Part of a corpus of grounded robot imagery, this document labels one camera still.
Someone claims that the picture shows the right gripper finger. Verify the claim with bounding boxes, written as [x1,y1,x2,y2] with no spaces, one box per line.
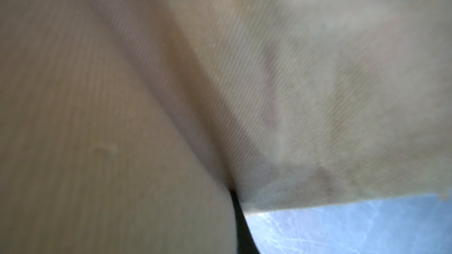
[230,191,260,254]

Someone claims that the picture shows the khaki long pants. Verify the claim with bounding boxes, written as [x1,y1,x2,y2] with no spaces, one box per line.
[1,0,452,254]

